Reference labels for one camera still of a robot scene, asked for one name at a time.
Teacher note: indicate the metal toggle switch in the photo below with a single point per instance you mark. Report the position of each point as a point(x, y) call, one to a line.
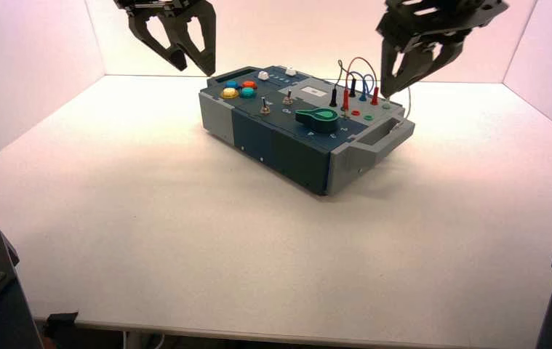
point(265, 108)
point(287, 99)

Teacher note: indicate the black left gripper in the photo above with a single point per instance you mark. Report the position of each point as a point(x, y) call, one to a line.
point(160, 6)

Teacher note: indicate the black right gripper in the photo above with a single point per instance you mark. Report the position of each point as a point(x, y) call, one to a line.
point(430, 26)

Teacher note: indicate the orange push button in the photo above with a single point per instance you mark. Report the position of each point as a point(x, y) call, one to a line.
point(249, 84)

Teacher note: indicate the green rotary knob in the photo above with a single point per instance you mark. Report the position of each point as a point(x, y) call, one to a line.
point(321, 120)

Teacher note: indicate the blue grey control box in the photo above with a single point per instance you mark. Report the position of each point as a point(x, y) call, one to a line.
point(285, 144)

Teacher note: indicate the black table clamp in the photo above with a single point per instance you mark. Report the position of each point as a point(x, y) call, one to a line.
point(61, 325)

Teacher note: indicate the white key cap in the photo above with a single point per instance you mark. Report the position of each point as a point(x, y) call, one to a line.
point(290, 72)
point(263, 75)

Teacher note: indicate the teal push button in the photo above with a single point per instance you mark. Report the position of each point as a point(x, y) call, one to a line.
point(248, 92)

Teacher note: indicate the blue push button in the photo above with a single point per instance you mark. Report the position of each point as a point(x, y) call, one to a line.
point(231, 84)

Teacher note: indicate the yellow push button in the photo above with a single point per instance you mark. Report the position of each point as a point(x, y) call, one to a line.
point(229, 93)

